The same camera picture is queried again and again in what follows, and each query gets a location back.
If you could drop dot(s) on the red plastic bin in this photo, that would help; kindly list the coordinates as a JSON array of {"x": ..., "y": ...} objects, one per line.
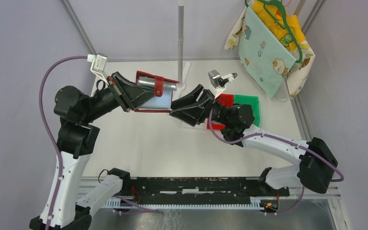
[{"x": 221, "y": 106}]

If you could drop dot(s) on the white cartoon cloth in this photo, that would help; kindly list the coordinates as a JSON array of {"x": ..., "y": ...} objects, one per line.
[{"x": 286, "y": 28}]

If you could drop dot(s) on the mint cartoon cloth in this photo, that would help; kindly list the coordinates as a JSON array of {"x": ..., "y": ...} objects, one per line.
[{"x": 263, "y": 56}]

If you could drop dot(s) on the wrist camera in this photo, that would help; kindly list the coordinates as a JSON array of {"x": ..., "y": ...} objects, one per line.
[
  {"x": 219, "y": 82},
  {"x": 98, "y": 63}
]

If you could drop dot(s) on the red leather card holder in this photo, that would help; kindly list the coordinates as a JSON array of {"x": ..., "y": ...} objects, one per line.
[{"x": 162, "y": 90}]

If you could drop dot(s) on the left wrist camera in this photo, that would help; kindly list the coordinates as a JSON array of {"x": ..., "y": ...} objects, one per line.
[{"x": 98, "y": 63}]

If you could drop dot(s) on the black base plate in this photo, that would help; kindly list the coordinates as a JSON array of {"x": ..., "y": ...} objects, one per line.
[{"x": 197, "y": 191}]

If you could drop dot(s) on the metal pole stand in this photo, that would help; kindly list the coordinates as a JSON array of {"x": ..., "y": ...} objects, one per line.
[{"x": 183, "y": 66}]

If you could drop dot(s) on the white cable comb rail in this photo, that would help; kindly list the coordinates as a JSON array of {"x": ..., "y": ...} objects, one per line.
[{"x": 254, "y": 204}]

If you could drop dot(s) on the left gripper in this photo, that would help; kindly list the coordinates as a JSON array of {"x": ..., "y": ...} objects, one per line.
[{"x": 128, "y": 97}]

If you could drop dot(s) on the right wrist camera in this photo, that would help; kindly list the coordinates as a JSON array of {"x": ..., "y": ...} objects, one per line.
[{"x": 219, "y": 82}]

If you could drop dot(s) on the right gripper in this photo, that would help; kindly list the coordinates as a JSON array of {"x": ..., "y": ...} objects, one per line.
[{"x": 195, "y": 112}]

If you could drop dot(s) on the green plastic bin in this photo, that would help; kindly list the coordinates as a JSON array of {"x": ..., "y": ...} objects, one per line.
[{"x": 253, "y": 101}]

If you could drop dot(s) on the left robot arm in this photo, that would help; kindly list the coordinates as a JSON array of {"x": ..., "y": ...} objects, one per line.
[{"x": 75, "y": 143}]

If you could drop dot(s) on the yellow garment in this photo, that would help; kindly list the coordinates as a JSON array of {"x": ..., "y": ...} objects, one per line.
[{"x": 279, "y": 23}]

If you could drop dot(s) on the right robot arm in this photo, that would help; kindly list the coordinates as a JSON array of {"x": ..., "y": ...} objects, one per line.
[{"x": 312, "y": 164}]

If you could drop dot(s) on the green clothes hanger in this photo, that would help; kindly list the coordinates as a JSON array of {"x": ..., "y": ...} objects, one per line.
[{"x": 282, "y": 19}]

